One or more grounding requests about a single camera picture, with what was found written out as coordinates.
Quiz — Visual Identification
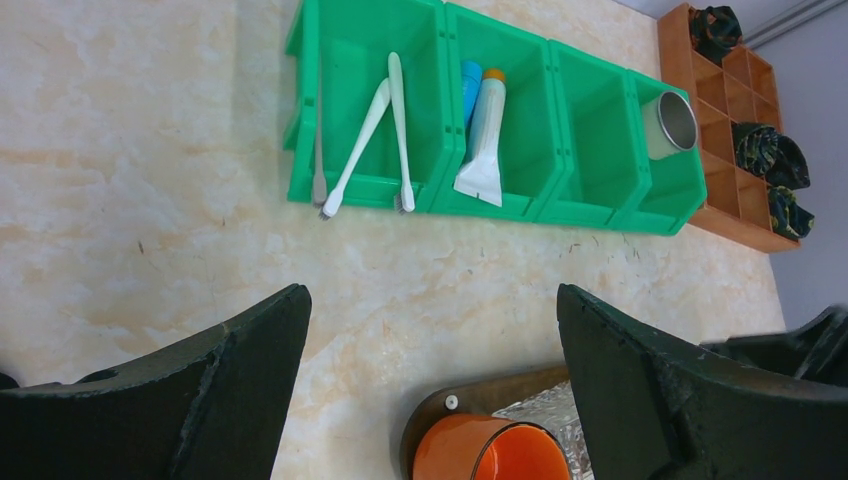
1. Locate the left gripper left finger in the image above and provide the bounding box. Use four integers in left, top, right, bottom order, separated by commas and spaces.
1, 284, 312, 479

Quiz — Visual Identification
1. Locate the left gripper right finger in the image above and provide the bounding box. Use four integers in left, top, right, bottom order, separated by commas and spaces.
557, 284, 847, 479

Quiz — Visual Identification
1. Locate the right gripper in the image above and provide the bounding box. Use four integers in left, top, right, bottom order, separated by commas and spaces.
701, 304, 847, 387

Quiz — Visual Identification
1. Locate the clear glass cup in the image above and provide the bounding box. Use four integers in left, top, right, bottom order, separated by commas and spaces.
493, 381, 595, 479

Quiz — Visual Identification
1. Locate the orange mug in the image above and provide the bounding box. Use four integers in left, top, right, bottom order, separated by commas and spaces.
412, 414, 571, 479

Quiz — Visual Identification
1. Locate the steel cup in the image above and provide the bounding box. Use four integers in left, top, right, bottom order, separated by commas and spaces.
641, 90, 698, 161

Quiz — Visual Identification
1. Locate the white toothpaste tube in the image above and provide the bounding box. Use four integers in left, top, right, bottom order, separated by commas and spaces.
453, 68, 506, 208

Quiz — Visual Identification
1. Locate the green divided plastic bin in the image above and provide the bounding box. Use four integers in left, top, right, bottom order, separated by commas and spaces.
284, 1, 707, 236

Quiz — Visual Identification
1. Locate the brown oval wooden tray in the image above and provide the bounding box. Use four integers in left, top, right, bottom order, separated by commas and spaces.
399, 364, 570, 479

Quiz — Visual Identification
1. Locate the grey toothbrush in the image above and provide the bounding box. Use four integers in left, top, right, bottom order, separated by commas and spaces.
312, 62, 328, 209

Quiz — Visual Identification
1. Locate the white toothbrush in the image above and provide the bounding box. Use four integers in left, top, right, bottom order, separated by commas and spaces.
319, 77, 391, 221
388, 51, 415, 214

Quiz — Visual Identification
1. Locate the blue toothpaste tube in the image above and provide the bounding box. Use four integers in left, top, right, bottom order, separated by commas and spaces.
460, 60, 483, 128

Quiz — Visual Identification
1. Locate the rolled dark sock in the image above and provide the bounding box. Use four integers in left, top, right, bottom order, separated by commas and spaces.
731, 122, 782, 178
768, 186, 815, 241
766, 135, 811, 190
688, 6, 743, 67

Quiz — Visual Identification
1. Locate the wooden compartment box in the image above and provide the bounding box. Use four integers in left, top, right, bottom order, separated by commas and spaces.
657, 3, 800, 253

